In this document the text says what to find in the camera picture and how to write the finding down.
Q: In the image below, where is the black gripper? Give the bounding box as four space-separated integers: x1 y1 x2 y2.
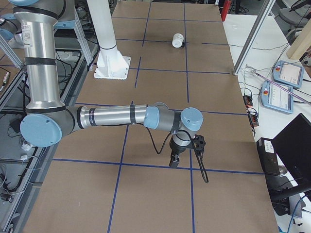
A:
169 137 192 168

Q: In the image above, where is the white smiley mug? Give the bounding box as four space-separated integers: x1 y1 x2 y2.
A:
172 33 185 48

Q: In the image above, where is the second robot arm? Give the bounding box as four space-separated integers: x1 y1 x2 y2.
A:
0 13 23 49

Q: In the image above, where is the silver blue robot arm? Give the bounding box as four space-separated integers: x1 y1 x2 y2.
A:
12 0 205 167

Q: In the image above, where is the brown cardboard mat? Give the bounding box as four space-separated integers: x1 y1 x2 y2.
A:
18 0 280 233

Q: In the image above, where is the orange circuit board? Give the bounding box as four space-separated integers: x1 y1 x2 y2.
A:
243 95 253 107
248 112 259 127

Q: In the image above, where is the black computer box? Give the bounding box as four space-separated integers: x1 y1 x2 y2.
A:
257 137 280 176

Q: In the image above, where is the lower teach pendant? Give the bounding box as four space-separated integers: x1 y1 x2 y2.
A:
260 81 294 114

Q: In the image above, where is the teach pendant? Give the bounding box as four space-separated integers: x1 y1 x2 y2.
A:
260 81 294 114
273 60 305 88

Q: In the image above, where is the black monitor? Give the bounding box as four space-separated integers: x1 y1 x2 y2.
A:
271 113 311 201

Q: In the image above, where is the purple rod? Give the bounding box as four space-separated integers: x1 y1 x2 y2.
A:
252 72 311 105

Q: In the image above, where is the upper teach pendant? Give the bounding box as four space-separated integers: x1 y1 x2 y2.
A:
273 60 305 88

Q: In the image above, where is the wooden beam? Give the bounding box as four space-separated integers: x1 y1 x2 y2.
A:
286 20 311 60

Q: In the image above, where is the office chair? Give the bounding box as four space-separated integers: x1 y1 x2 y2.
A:
278 0 311 32

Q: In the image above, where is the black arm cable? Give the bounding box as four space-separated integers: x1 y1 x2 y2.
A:
145 126 209 184

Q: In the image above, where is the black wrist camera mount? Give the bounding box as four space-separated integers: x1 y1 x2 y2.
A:
192 134 206 152

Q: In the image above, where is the white pedestal column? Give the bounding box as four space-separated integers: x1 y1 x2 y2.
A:
87 0 131 80

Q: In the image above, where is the blue ethernet cable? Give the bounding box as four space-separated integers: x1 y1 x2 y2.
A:
286 194 307 233

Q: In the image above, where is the aluminium frame table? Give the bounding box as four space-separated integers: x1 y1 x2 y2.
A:
0 49 88 233

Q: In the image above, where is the aluminium frame post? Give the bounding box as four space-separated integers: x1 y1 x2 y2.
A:
233 0 276 75

